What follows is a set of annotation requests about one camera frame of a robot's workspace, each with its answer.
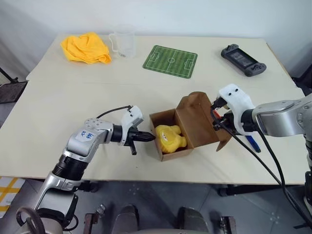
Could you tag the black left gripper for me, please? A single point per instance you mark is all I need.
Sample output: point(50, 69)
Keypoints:
point(131, 140)

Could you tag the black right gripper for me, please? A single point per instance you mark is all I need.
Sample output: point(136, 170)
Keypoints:
point(230, 119)

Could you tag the brown cardboard box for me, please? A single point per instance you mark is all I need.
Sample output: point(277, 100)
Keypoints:
point(195, 122)

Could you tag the blue pen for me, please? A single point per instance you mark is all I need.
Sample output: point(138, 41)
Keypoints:
point(253, 143)

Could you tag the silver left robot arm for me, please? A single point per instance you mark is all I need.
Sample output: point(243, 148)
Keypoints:
point(83, 143)

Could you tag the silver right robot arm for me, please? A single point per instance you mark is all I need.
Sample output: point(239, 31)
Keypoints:
point(280, 117)

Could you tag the red tape patch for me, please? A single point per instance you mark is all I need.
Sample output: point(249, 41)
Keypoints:
point(215, 113)

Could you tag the yellow plush toy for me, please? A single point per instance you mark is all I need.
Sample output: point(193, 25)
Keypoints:
point(170, 139)

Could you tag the grey handheld game controller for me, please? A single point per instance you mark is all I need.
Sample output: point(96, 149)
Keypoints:
point(242, 59)

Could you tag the black table caster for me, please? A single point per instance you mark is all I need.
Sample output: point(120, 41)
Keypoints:
point(91, 186)

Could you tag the green soccer field mat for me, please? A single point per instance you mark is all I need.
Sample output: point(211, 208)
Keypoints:
point(170, 61)

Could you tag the dark rounded shape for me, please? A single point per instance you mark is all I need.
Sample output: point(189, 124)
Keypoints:
point(190, 219)
point(128, 218)

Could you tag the black equipment beside table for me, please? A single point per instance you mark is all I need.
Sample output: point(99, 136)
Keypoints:
point(303, 84)

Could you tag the clear plastic measuring cup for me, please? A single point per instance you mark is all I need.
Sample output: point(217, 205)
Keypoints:
point(124, 45)

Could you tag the yellow cloth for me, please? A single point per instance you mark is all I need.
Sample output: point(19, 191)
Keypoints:
point(85, 48)

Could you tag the silver robot torso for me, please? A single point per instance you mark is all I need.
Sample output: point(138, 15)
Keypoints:
point(48, 225)

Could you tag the black tripod stand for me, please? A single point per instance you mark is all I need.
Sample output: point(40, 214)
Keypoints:
point(8, 75)

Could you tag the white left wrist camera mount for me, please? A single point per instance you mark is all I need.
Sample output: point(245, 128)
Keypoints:
point(132, 117)

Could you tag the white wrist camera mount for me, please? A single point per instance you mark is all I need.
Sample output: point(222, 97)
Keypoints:
point(237, 100)
point(132, 117)

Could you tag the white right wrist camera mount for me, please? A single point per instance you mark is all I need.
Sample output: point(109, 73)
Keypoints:
point(237, 100)

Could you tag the metal clamp bracket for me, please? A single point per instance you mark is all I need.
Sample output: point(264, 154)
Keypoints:
point(93, 218)
point(228, 225)

